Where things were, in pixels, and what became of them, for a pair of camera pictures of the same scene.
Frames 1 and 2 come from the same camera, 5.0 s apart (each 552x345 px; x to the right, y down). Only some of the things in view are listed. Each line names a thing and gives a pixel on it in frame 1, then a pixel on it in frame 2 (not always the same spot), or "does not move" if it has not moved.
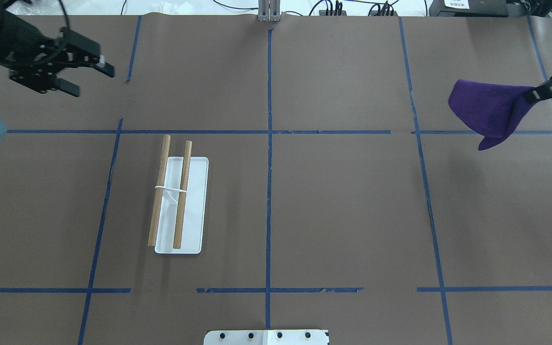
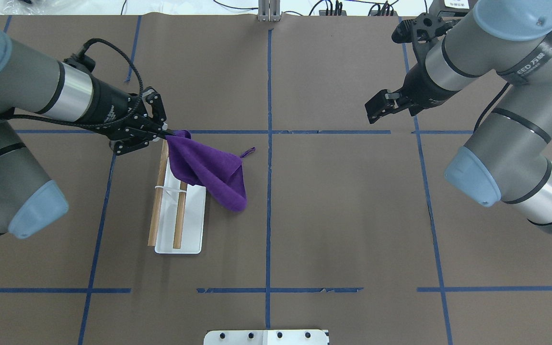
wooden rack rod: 182,195 does not move
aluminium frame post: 269,10 does not move
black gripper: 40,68 -> 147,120
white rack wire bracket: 159,187 does not move
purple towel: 490,110 -> 198,163
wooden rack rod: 159,192 does not move
